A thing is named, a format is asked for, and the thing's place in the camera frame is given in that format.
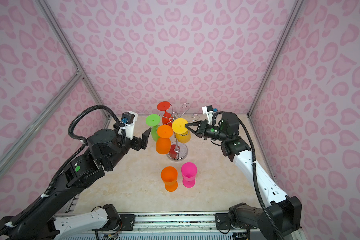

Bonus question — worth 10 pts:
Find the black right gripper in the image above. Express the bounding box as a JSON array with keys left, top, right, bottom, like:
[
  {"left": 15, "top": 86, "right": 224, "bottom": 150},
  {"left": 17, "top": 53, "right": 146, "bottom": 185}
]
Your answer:
[{"left": 185, "top": 120, "right": 229, "bottom": 142}]

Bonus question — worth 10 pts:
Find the yellow plastic wine glass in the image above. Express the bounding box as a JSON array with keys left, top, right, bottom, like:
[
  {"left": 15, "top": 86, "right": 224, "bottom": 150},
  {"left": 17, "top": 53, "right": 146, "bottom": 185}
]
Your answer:
[{"left": 172, "top": 118, "right": 191, "bottom": 144}]

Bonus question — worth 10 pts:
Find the pink plastic wine glass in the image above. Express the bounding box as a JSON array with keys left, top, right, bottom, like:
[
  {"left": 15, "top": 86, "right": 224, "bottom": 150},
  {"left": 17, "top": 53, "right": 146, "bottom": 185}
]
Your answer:
[{"left": 181, "top": 163, "right": 198, "bottom": 188}]

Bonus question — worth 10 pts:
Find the orange back wine glass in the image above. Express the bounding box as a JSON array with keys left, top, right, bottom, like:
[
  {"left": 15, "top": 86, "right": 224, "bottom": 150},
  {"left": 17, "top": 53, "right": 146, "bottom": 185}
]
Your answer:
[{"left": 161, "top": 167, "right": 178, "bottom": 192}]

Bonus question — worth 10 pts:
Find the orange wine glass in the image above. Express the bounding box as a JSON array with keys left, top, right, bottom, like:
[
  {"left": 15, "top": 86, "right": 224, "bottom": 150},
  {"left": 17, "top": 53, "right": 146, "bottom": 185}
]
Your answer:
[
  {"left": 156, "top": 125, "right": 174, "bottom": 155},
  {"left": 161, "top": 167, "right": 178, "bottom": 192}
]

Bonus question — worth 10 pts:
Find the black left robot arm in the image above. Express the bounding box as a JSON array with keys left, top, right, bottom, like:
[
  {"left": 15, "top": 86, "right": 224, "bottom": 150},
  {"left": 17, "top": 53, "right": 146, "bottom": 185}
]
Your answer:
[{"left": 0, "top": 129, "right": 151, "bottom": 240}]

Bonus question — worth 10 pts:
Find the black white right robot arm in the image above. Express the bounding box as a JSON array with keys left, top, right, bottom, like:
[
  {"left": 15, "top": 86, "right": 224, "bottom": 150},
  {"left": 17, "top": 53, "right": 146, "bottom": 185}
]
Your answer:
[{"left": 185, "top": 112, "right": 302, "bottom": 240}]

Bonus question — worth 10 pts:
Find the green plastic wine glass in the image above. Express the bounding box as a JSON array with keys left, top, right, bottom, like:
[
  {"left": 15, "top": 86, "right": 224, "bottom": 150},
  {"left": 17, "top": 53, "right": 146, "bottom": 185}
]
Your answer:
[{"left": 146, "top": 114, "right": 161, "bottom": 142}]

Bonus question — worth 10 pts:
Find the orange front wine glass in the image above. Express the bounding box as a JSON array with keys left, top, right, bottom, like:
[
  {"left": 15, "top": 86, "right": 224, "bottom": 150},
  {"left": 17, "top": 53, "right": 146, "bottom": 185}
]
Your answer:
[{"left": 156, "top": 125, "right": 174, "bottom": 155}]

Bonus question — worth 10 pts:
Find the red plastic wine glass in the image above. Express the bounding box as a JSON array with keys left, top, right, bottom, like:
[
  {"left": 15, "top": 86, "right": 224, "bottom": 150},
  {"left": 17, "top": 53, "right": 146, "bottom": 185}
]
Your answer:
[{"left": 157, "top": 101, "right": 174, "bottom": 127}]

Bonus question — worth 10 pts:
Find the chrome wine glass rack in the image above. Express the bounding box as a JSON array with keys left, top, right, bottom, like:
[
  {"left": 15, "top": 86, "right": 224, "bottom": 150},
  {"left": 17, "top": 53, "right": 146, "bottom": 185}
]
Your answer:
[{"left": 167, "top": 103, "right": 191, "bottom": 162}]

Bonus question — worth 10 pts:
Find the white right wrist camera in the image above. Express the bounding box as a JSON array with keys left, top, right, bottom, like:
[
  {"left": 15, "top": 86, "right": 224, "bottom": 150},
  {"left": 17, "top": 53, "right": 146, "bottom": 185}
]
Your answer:
[{"left": 202, "top": 105, "right": 218, "bottom": 125}]

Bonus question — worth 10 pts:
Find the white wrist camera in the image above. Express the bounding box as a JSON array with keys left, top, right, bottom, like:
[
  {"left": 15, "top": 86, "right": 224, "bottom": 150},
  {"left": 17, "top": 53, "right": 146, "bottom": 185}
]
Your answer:
[
  {"left": 118, "top": 111, "right": 138, "bottom": 140},
  {"left": 202, "top": 105, "right": 218, "bottom": 125}
]

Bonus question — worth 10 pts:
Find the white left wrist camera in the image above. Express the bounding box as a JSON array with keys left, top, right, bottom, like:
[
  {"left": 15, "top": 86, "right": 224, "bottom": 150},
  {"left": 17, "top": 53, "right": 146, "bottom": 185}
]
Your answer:
[{"left": 118, "top": 111, "right": 138, "bottom": 140}]

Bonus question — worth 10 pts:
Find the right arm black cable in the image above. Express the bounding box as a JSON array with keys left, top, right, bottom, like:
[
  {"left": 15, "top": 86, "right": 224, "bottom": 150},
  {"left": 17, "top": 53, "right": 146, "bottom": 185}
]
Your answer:
[{"left": 212, "top": 111, "right": 286, "bottom": 240}]

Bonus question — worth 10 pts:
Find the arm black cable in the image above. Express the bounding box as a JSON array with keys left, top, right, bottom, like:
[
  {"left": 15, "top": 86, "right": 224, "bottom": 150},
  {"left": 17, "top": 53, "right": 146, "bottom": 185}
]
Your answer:
[
  {"left": 0, "top": 104, "right": 127, "bottom": 240},
  {"left": 212, "top": 111, "right": 286, "bottom": 240}
]

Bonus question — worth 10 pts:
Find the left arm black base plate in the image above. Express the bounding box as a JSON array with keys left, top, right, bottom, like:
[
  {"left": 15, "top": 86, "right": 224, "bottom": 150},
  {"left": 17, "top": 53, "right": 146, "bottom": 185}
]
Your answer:
[{"left": 120, "top": 214, "right": 136, "bottom": 232}]

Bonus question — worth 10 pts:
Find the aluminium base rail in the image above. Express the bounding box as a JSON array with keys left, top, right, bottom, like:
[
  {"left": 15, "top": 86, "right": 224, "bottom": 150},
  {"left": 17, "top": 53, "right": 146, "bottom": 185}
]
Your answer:
[{"left": 52, "top": 210, "right": 307, "bottom": 240}]

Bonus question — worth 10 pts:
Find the aluminium diagonal frame bar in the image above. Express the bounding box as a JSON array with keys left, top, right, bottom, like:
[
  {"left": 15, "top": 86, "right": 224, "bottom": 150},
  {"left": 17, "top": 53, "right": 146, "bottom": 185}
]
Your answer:
[{"left": 0, "top": 71, "right": 82, "bottom": 180}]

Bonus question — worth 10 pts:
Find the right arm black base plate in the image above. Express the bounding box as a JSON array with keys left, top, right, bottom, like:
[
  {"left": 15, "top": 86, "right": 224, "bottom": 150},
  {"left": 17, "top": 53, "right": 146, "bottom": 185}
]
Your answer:
[{"left": 215, "top": 212, "right": 257, "bottom": 232}]

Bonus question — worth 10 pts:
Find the aluminium frame post right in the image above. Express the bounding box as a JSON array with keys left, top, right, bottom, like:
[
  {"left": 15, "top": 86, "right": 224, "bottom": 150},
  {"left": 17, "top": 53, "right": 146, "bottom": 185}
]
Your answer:
[{"left": 248, "top": 0, "right": 306, "bottom": 119}]

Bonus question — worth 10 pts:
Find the aluminium frame post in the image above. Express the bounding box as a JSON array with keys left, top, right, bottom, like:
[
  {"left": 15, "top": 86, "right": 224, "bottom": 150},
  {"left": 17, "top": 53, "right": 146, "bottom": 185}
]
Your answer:
[
  {"left": 36, "top": 1, "right": 104, "bottom": 105},
  {"left": 248, "top": 0, "right": 306, "bottom": 119}
]

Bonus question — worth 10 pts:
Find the aluminium frame post left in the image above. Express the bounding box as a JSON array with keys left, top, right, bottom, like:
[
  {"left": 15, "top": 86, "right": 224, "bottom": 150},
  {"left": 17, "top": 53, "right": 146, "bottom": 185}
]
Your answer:
[{"left": 36, "top": 1, "right": 104, "bottom": 105}]

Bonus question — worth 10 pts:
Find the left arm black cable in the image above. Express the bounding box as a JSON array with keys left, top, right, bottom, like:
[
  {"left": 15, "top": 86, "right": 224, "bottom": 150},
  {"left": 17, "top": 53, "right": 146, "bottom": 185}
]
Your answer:
[{"left": 0, "top": 104, "right": 127, "bottom": 240}]

